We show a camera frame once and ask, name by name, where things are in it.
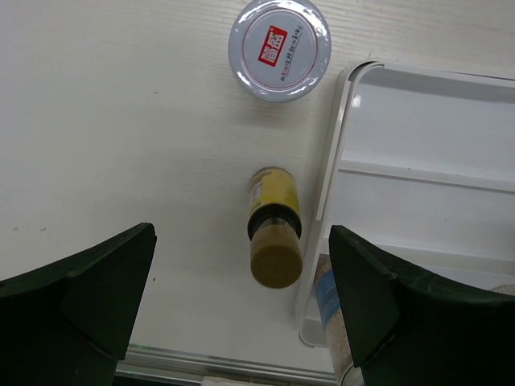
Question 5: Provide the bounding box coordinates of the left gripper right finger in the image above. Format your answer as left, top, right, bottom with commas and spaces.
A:
329, 225, 514, 385

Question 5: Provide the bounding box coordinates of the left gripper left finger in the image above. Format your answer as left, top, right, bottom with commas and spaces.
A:
1, 223, 157, 385

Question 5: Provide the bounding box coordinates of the blue label shaker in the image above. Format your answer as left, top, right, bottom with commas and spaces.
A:
311, 253, 365, 386

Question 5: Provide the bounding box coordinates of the yellow label bottle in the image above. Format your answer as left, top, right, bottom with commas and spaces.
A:
247, 166, 303, 289

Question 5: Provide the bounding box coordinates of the white divided tray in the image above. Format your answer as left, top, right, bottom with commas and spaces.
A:
295, 61, 514, 347

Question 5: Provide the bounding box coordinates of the aluminium front rail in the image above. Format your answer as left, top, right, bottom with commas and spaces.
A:
116, 344, 336, 385

